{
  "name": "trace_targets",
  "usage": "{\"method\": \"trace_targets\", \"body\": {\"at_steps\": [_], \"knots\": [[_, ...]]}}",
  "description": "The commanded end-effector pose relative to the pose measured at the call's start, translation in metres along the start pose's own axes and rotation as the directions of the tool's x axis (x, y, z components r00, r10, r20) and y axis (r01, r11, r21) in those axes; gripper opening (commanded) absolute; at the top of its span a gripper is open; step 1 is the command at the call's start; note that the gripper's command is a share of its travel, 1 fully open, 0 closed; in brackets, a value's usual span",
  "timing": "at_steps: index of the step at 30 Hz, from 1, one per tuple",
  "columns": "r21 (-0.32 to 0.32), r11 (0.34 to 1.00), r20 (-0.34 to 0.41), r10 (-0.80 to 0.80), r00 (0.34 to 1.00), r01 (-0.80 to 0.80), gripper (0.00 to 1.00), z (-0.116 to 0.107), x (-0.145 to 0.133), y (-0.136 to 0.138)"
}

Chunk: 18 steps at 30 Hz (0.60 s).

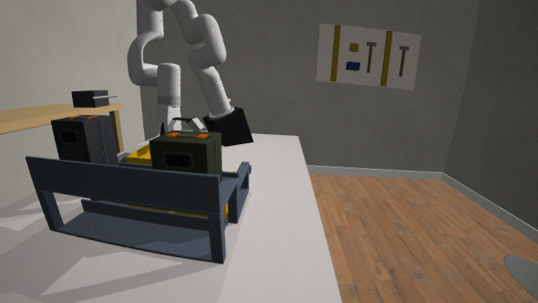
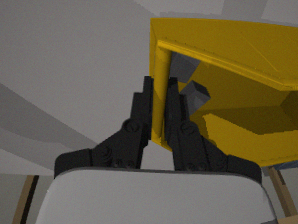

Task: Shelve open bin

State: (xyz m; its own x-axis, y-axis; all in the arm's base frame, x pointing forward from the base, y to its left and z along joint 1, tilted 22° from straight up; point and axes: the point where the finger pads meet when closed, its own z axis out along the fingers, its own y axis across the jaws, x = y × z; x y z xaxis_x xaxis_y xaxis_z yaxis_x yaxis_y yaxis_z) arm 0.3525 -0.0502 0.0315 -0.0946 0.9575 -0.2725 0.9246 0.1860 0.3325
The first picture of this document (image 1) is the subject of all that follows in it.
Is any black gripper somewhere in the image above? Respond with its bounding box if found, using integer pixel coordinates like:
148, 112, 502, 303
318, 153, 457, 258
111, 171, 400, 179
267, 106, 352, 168
156, 104, 181, 136

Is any dark green case with handle slot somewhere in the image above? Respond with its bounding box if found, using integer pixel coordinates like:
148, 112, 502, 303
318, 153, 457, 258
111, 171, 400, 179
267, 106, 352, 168
149, 131, 222, 183

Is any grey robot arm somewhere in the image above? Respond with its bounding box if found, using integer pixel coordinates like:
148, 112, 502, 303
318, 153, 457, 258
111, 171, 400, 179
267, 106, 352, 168
127, 0, 234, 119

